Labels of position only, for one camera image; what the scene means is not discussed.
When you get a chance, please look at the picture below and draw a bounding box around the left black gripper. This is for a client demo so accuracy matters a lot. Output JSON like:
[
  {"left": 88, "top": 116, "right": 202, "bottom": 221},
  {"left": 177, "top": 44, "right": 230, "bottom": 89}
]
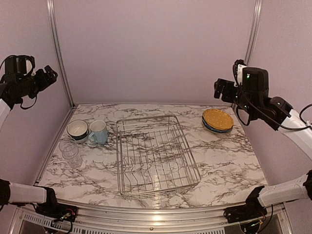
[{"left": 18, "top": 65, "right": 58, "bottom": 98}]

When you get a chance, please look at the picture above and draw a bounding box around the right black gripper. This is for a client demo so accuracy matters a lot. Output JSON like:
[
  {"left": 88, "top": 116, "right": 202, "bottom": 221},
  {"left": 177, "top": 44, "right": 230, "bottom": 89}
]
[{"left": 215, "top": 78, "right": 257, "bottom": 116}]

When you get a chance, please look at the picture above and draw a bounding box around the yellow polka dot plate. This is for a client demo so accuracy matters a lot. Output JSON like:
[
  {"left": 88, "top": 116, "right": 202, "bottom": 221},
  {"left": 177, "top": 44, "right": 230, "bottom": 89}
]
[{"left": 203, "top": 109, "right": 234, "bottom": 130}]

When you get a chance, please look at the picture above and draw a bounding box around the blue polka dot plate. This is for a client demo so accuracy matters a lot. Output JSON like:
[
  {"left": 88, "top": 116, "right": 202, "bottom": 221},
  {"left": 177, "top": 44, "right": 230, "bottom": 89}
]
[{"left": 202, "top": 118, "right": 233, "bottom": 134}]

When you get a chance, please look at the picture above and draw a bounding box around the beige ceramic plate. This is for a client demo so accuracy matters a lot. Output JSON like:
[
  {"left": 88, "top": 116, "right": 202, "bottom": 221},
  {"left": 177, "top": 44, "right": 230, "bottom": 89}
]
[{"left": 207, "top": 128, "right": 232, "bottom": 134}]

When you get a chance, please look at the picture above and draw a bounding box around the dark blue white bowl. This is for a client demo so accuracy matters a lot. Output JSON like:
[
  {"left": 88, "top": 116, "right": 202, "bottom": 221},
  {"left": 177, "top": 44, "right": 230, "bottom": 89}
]
[{"left": 66, "top": 119, "right": 89, "bottom": 139}]

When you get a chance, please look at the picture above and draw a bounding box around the light blue ceramic mug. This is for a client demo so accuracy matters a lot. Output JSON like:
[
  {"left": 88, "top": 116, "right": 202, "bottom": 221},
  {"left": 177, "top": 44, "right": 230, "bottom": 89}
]
[{"left": 88, "top": 120, "right": 108, "bottom": 145}]

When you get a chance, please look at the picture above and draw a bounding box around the clear drinking glass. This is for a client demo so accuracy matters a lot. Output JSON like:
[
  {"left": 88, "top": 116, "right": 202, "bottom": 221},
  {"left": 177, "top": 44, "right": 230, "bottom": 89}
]
[
  {"left": 62, "top": 151, "right": 82, "bottom": 168},
  {"left": 59, "top": 141, "right": 78, "bottom": 159}
]

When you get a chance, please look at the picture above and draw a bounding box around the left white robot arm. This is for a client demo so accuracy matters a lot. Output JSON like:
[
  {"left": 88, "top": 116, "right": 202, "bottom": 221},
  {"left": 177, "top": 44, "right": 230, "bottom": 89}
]
[{"left": 0, "top": 55, "right": 64, "bottom": 185}]

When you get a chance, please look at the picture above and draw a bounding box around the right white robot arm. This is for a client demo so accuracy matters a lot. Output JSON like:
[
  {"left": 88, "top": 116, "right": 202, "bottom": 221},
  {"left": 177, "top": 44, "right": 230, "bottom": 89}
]
[{"left": 214, "top": 65, "right": 312, "bottom": 222}]

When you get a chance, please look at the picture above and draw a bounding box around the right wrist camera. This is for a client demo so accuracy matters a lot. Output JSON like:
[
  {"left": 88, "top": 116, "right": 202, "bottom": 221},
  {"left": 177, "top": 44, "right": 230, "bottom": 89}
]
[{"left": 232, "top": 59, "right": 247, "bottom": 87}]

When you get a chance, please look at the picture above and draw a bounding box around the left aluminium frame post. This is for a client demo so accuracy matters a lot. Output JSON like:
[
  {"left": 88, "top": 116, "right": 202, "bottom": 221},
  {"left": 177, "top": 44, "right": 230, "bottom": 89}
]
[{"left": 47, "top": 0, "right": 75, "bottom": 108}]

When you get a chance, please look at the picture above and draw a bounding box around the aluminium frame post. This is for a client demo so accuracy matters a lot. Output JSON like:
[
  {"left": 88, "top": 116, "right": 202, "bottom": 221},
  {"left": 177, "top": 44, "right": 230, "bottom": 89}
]
[
  {"left": 244, "top": 0, "right": 263, "bottom": 65},
  {"left": 47, "top": 0, "right": 75, "bottom": 108}
]

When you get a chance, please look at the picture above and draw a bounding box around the right aluminium frame post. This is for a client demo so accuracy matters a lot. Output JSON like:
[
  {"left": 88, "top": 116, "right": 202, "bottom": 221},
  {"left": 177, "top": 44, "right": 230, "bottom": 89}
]
[{"left": 244, "top": 0, "right": 263, "bottom": 65}]

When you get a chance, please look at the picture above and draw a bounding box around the metal wire dish rack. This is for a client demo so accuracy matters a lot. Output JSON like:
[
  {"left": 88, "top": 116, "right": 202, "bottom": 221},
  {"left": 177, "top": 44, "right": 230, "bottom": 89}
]
[{"left": 115, "top": 115, "right": 201, "bottom": 199}]

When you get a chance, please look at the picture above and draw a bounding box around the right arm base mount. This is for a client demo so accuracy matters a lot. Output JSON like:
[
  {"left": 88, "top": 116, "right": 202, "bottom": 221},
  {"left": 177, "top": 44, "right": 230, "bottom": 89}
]
[{"left": 223, "top": 205, "right": 267, "bottom": 223}]

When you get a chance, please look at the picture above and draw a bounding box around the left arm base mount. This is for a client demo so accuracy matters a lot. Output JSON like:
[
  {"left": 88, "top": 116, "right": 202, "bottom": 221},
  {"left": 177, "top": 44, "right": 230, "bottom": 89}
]
[{"left": 36, "top": 203, "right": 78, "bottom": 222}]

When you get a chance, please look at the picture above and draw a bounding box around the front aluminium table rail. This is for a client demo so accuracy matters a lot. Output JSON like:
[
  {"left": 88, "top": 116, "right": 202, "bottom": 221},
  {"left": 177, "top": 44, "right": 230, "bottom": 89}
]
[{"left": 9, "top": 199, "right": 293, "bottom": 234}]

